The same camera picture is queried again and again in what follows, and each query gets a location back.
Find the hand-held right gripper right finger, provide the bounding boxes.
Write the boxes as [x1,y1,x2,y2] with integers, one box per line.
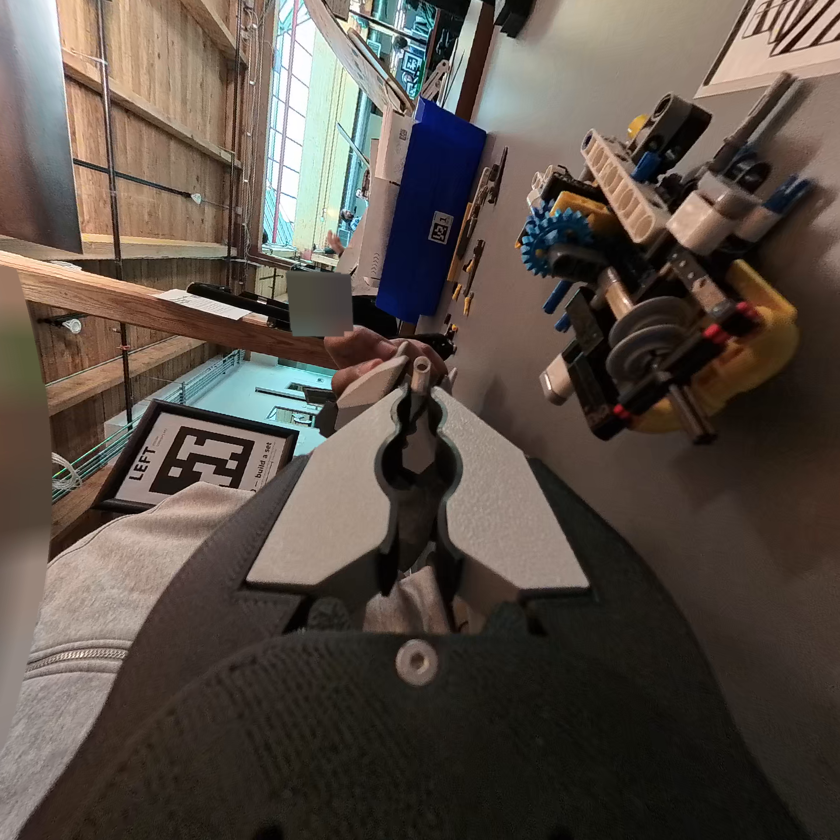
[425,386,593,618]

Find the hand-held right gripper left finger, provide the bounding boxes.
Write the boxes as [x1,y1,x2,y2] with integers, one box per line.
[245,386,413,614]

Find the grey lego axle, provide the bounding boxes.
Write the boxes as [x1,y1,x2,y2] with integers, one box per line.
[400,356,438,475]

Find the dark lego axle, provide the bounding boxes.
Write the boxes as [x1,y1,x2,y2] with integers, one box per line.
[459,239,487,298]

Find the long yellow lego beam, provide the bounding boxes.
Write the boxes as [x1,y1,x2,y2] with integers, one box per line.
[448,202,476,283]

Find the tan grey lego connector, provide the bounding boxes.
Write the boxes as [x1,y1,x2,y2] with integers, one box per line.
[476,146,511,206]

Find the large lego vehicle assembly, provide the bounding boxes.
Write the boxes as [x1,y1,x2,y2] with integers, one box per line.
[515,71,815,447]

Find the person's left hand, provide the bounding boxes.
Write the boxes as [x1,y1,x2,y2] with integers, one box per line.
[326,326,403,403]

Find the framed tag sign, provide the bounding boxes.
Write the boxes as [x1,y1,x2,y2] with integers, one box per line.
[92,399,301,514]

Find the white cardboard box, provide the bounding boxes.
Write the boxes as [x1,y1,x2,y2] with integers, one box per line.
[369,108,413,186]
[341,178,396,296]

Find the white paper sheet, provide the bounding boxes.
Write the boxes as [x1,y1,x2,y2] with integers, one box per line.
[154,287,255,322]

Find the blue storage box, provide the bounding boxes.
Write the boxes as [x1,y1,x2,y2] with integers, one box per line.
[376,98,488,324]

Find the grey zip sweatshirt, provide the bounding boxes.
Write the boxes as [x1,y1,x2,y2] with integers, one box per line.
[0,453,460,840]

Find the grey metal panel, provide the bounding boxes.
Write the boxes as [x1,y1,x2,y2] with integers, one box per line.
[0,0,84,255]

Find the zebra striped sticker sheet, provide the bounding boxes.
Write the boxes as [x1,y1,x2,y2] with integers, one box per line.
[694,0,840,101]

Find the wooden rail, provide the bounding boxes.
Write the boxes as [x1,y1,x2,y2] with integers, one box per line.
[0,251,343,370]

